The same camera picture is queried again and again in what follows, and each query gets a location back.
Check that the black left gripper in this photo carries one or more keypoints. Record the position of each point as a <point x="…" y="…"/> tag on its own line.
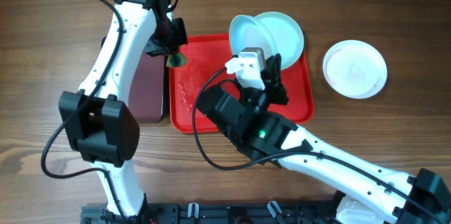
<point x="152" y="46"/>

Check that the mint green rimmed plate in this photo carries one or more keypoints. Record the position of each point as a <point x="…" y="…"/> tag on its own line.
<point x="287" y="35"/>

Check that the black tray with water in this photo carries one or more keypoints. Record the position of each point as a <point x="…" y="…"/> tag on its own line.
<point x="147" y="92"/>

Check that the white plate with red stain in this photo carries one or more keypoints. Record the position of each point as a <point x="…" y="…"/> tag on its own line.
<point x="355" y="69"/>

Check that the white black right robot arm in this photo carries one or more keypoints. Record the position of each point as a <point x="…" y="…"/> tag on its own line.
<point x="367" y="193"/>

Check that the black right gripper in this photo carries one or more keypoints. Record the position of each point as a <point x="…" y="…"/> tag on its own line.
<point x="274" y="84"/>

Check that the light blue stained plate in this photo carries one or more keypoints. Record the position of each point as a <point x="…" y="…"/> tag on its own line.
<point x="246" y="31"/>

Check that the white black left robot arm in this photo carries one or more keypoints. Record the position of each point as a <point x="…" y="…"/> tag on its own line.
<point x="97" y="120"/>

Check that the red plastic tray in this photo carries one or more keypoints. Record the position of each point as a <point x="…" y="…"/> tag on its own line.
<point x="206" y="54"/>

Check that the green yellow sponge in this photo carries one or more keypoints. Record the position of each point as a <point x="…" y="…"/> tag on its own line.
<point x="176" y="60"/>

